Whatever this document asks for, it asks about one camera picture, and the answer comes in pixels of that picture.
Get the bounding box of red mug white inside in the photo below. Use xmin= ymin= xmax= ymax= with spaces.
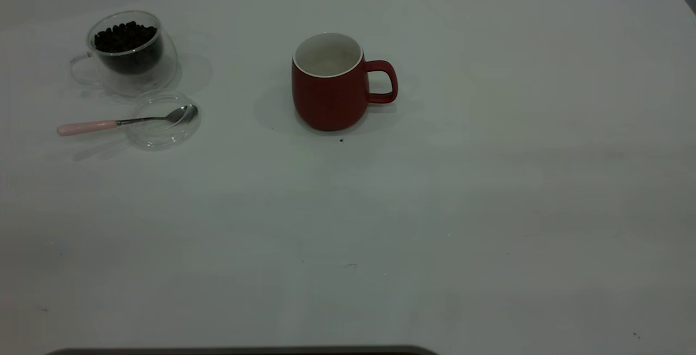
xmin=291 ymin=32 xmax=399 ymax=132

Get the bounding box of pink handled metal spoon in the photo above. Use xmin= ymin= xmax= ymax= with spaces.
xmin=57 ymin=104 xmax=199 ymax=137

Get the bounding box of clear double-wall glass cup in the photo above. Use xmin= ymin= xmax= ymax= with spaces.
xmin=69 ymin=10 xmax=179 ymax=97

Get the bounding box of dark coffee beans pile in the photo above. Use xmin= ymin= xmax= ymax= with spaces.
xmin=94 ymin=20 xmax=164 ymax=73

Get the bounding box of clear glass saucer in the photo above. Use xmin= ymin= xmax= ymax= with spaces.
xmin=124 ymin=90 xmax=202 ymax=151

